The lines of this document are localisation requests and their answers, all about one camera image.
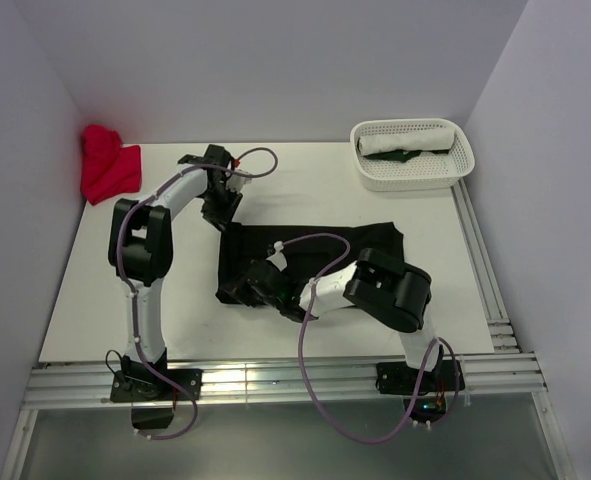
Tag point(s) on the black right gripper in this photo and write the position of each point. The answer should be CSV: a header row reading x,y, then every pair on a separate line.
x,y
242,294

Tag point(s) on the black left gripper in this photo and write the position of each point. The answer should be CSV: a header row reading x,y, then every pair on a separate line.
x,y
222,219

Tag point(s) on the black t shirt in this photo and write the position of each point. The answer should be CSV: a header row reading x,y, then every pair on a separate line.
x,y
241,245

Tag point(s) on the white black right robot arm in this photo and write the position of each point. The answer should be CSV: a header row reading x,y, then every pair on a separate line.
x,y
394,293

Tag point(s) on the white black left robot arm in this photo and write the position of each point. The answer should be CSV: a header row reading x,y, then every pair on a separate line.
x,y
141,249

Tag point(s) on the red t shirt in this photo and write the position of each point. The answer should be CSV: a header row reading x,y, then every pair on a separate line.
x,y
108,167

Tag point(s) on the dark green rolled t shirt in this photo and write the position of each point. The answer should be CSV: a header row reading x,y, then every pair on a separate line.
x,y
402,156

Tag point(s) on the white perforated plastic basket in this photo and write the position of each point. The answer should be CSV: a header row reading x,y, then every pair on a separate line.
x,y
425,172

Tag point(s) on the rolled white t shirt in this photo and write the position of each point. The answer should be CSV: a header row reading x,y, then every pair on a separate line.
x,y
434,139

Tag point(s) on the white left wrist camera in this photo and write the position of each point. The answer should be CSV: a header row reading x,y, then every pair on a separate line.
x,y
236,181

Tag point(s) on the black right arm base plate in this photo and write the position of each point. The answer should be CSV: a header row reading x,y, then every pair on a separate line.
x,y
396,378

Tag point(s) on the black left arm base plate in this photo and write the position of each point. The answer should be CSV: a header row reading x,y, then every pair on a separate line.
x,y
134,383

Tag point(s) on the aluminium frame rail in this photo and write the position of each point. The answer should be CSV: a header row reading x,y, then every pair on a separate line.
x,y
506,371

